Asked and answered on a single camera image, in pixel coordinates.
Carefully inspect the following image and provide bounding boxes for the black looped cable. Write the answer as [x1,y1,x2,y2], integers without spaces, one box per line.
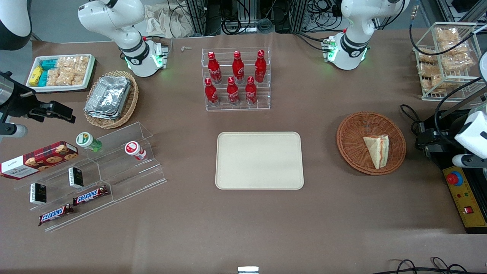
[380,259,419,274]
[430,257,487,274]

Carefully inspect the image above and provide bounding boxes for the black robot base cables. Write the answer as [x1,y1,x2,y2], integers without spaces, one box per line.
[292,32,332,52]

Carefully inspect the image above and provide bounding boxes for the Snickers chocolate bar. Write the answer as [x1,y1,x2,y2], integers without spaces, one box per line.
[73,186,109,206]
[38,204,75,227]

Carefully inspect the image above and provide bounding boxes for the black hanging arm cable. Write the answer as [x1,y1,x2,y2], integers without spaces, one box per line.
[434,76,487,153]

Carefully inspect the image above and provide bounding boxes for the triangular sandwich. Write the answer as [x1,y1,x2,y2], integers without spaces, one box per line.
[363,134,390,170]

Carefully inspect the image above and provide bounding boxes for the red lid snack cup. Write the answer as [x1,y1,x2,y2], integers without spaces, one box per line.
[124,141,147,161]

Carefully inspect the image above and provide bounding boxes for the green lid snack cup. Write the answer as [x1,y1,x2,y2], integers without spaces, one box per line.
[76,132,103,153]

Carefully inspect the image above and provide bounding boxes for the small black chocolate box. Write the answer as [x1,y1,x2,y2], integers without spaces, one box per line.
[30,183,47,206]
[68,167,84,189]

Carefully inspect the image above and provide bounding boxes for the round brown wicker basket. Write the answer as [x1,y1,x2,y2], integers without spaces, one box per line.
[336,112,407,175]

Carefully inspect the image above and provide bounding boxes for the red cola bottle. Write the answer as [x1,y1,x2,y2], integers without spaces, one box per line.
[245,76,258,105]
[232,51,245,83]
[204,78,219,107]
[227,77,240,106]
[207,51,222,84]
[255,50,266,83]

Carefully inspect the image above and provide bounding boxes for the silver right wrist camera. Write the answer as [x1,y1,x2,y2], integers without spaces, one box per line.
[0,124,28,140]

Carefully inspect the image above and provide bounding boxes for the long black arm cable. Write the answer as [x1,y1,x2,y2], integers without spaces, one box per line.
[409,18,487,57]

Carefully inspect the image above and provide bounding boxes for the clear puffed snack bag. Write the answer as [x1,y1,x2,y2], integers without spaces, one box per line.
[417,48,439,64]
[438,40,474,73]
[435,27,462,45]
[417,63,446,94]

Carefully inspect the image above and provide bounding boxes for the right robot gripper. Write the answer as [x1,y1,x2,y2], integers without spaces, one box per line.
[0,73,76,123]

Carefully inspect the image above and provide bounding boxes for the yellow emergency stop control box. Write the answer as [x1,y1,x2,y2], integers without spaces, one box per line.
[441,164,487,234]

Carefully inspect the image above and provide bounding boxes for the beige rectangular serving tray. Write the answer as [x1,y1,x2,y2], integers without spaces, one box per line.
[215,132,304,190]

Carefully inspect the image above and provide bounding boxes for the aluminium foil tray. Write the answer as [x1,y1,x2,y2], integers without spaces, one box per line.
[84,75,132,118]
[85,108,124,121]

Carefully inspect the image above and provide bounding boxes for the clear acrylic stepped stand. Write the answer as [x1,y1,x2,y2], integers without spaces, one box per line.
[14,122,168,233]

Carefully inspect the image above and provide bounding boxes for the red tartan cookie box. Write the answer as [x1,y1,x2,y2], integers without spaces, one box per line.
[0,141,79,180]

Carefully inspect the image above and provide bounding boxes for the aluminium frame rack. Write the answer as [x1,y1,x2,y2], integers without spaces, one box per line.
[186,0,306,35]

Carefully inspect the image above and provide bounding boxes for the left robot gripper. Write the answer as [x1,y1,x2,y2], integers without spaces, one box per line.
[415,107,487,159]

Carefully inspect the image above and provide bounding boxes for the coiled black cables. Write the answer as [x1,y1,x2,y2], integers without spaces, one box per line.
[222,16,275,35]

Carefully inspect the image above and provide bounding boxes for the clear acrylic bottle rack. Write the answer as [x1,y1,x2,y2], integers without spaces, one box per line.
[201,47,271,112]

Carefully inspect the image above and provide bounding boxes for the white rectangular snack tray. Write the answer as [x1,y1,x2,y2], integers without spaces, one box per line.
[25,54,96,92]

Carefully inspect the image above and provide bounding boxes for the yellow snack pack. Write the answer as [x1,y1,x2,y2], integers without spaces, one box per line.
[29,66,43,86]

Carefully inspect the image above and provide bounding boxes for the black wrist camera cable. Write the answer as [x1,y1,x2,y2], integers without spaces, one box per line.
[399,104,423,134]

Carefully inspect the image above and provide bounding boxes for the oval light wicker basket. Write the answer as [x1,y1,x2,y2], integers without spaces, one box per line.
[84,70,139,129]

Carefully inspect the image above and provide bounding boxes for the black equipment platform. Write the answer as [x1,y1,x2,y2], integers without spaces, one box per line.
[419,110,487,170]

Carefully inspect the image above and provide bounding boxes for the crumpled beige cloth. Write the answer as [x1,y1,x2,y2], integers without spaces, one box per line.
[144,3,195,38]

